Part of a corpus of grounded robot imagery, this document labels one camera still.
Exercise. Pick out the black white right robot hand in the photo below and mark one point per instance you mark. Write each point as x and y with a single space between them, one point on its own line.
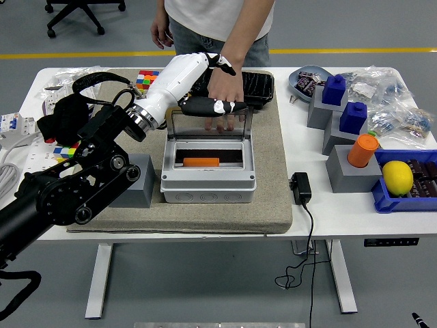
419 319

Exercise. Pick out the person's right hand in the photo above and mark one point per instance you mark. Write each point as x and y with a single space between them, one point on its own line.
162 34

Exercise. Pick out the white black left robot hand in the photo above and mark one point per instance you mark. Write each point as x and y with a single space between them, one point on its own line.
174 82

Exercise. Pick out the person's left hand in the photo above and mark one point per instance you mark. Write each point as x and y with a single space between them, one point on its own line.
225 87

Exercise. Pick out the orange cylinder battery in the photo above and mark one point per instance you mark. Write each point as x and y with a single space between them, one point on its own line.
201 162
363 150

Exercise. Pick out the grey electrical box clear lid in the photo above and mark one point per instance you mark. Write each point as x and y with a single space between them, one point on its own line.
208 184

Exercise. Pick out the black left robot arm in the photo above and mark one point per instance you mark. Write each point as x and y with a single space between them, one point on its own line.
68 191

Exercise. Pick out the person's right forearm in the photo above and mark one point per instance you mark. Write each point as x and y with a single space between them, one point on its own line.
163 10

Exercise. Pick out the person's left forearm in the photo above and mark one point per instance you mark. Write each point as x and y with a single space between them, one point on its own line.
244 37

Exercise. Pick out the blue battery block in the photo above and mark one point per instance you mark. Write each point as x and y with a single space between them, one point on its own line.
334 90
353 118

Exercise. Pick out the colourful puzzle cube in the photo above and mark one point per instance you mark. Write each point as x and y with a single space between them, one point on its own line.
65 152
147 78

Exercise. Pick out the black plastic tray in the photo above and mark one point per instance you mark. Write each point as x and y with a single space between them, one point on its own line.
259 89

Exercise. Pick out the person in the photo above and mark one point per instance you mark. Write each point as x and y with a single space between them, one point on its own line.
211 17

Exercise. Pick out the small metal screws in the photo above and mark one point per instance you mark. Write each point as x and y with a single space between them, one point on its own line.
293 99

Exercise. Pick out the dark wrapped candy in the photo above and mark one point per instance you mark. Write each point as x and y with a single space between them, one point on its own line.
303 84
311 90
303 74

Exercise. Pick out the grey-brown mat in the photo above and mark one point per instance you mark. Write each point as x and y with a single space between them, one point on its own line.
266 153

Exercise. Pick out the black table control panel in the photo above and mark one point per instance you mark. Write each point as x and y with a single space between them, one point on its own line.
391 242

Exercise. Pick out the black office chair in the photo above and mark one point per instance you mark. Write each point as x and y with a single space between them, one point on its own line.
82 10

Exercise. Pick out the blue-grey dish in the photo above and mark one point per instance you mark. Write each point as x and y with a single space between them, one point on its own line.
317 71

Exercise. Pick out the grey holder block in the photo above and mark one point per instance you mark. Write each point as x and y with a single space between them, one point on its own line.
319 114
336 140
351 179

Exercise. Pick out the grey block with round hole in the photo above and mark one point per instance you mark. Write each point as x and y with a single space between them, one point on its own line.
143 181

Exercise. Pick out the black cloth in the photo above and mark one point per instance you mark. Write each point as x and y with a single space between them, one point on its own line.
65 114

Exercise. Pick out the blue plastic bin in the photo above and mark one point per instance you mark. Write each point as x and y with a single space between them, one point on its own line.
409 205

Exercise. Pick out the white socket module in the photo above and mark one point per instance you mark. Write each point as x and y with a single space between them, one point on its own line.
54 99

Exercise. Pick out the black power adapter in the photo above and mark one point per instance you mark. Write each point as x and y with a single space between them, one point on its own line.
301 188

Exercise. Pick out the white table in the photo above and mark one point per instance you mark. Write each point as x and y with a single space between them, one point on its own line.
341 215

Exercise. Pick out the dark capacitors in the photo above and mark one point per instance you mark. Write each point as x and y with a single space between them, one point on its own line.
425 177

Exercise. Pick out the yellow lemon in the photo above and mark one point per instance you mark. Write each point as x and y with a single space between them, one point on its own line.
397 177

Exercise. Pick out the clear bag of small parts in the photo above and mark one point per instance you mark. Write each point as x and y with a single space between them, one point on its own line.
406 123
375 82

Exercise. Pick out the white power strip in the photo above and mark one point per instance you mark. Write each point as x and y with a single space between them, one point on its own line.
37 157

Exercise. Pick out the white circuit breaker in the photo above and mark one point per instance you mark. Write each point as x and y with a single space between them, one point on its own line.
15 124

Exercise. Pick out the grey under-table bracket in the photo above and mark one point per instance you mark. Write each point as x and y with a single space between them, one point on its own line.
302 248

